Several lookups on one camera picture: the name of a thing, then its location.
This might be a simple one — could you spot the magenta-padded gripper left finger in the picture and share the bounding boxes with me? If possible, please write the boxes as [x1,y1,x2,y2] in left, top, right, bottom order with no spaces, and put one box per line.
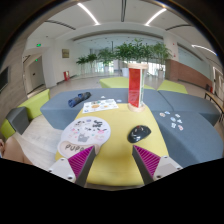
[47,145,97,188]

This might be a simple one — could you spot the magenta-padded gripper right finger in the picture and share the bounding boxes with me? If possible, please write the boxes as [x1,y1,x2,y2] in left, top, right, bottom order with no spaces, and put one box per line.
[131,144,184,186]

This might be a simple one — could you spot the black computer mouse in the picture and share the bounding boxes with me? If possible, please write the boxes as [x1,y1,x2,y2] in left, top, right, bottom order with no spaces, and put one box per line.
[127,124,152,144]

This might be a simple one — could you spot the round white printed mouse pad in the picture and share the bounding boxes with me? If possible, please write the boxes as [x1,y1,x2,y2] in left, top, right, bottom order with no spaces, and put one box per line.
[57,115,112,160]

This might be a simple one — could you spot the long grey upholstered bench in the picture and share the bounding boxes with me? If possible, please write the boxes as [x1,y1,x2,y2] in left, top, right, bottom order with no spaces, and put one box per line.
[40,87,164,131]

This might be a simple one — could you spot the white sticker sheet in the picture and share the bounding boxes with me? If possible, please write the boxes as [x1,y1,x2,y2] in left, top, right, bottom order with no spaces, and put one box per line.
[81,98,120,115]

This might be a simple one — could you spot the dark blue folded umbrella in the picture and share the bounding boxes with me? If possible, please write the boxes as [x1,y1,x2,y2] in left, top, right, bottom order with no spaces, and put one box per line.
[67,91,92,108]

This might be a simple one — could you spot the person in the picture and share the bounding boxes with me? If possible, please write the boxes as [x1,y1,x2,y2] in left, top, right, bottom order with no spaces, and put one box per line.
[0,135,34,166]

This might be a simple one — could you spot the small grey ottoman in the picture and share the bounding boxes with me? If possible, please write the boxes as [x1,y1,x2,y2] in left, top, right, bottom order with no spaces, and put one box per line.
[5,106,31,136]

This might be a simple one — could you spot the red panel wooden stand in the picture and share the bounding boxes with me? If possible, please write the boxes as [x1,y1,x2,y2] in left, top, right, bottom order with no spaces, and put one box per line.
[127,62,150,113]

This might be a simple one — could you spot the small lime green ottoman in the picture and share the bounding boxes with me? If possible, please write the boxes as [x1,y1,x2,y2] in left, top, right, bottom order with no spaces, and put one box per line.
[0,119,17,141]

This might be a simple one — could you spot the lime green upholstered bench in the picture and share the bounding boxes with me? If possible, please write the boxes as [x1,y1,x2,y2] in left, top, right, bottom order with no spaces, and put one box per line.
[99,76,156,90]
[156,79,189,95]

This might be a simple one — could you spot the wooden chair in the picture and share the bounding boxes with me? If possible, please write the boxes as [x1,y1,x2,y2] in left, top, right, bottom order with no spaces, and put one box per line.
[203,90,224,123]

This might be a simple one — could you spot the group of potted plants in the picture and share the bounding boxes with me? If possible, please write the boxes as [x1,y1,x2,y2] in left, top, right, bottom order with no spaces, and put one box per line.
[75,38,173,79]

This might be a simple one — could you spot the ceiling strip lights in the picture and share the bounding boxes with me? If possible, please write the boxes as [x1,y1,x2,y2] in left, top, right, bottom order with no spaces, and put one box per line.
[76,2,218,57]

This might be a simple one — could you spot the framed wall picture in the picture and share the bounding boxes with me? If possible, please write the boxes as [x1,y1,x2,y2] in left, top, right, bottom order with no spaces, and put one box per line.
[61,48,71,59]

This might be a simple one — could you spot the black wall screen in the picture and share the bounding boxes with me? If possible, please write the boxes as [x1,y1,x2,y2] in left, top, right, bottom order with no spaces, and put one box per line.
[0,65,10,94]

